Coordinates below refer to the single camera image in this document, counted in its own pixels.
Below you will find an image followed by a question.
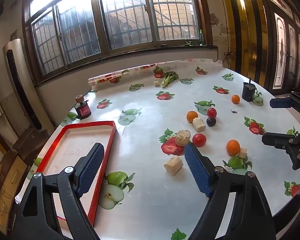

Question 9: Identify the dark jar with cork lid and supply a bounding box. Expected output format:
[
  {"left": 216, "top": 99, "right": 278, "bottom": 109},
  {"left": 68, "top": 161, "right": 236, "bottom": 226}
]
[{"left": 74, "top": 94, "right": 92, "bottom": 120}]

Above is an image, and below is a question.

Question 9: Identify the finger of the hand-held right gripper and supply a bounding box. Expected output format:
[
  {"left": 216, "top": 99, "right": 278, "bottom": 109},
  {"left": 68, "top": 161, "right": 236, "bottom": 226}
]
[
  {"left": 262, "top": 124, "right": 300, "bottom": 171},
  {"left": 269, "top": 92, "right": 300, "bottom": 117}
]

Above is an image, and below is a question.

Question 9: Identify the barred window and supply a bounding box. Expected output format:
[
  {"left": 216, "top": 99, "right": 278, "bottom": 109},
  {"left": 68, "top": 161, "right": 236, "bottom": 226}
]
[{"left": 22, "top": 0, "right": 213, "bottom": 83}]

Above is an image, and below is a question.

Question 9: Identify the green leafy vegetable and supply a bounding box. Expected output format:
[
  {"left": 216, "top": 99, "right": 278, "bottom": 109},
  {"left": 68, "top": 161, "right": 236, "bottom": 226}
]
[{"left": 161, "top": 72, "right": 179, "bottom": 88}]

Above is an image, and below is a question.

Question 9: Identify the red rimmed white tray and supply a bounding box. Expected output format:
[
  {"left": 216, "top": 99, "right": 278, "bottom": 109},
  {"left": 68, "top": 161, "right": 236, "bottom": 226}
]
[{"left": 36, "top": 120, "right": 117, "bottom": 227}]

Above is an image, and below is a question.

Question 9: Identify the wooden low cabinet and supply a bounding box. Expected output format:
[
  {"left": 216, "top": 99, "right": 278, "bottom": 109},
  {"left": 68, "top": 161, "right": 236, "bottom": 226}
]
[{"left": 12, "top": 129, "right": 57, "bottom": 160}]

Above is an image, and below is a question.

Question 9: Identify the stained glass door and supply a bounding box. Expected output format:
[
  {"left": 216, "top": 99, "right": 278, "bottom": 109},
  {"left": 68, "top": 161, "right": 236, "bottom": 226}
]
[{"left": 262, "top": 0, "right": 300, "bottom": 98}]

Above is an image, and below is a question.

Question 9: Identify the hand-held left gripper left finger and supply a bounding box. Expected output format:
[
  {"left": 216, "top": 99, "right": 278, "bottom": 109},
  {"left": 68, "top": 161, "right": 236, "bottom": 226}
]
[{"left": 12, "top": 142, "right": 105, "bottom": 240}]

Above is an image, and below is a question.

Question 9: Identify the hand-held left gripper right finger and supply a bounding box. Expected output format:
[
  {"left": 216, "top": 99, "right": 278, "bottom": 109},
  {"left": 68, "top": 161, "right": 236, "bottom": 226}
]
[{"left": 184, "top": 143, "right": 277, "bottom": 240}]

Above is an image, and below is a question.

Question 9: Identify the tower air conditioner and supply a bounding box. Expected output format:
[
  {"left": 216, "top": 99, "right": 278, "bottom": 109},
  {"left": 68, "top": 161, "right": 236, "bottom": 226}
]
[{"left": 2, "top": 39, "right": 44, "bottom": 130}]

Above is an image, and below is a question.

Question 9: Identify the black cup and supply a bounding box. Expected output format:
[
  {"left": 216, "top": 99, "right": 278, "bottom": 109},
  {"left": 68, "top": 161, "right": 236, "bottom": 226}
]
[{"left": 241, "top": 78, "right": 256, "bottom": 102}]

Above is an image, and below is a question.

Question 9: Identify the beige corn cob piece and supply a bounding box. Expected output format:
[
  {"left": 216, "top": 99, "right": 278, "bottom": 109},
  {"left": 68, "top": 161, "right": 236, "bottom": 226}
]
[
  {"left": 164, "top": 156, "right": 184, "bottom": 176},
  {"left": 175, "top": 129, "right": 191, "bottom": 146},
  {"left": 192, "top": 117, "right": 206, "bottom": 132}
]

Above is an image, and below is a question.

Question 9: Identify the fruit print tablecloth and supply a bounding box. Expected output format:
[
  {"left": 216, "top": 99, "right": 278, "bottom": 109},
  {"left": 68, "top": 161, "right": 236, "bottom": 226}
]
[{"left": 15, "top": 59, "right": 300, "bottom": 240}]

